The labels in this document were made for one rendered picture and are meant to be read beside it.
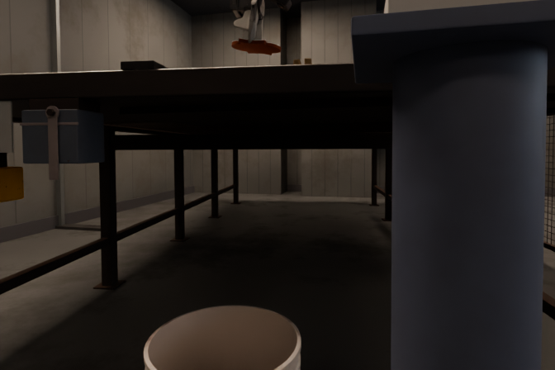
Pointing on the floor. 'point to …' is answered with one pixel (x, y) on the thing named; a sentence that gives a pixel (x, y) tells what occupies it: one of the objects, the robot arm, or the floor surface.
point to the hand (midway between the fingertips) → (256, 45)
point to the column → (465, 178)
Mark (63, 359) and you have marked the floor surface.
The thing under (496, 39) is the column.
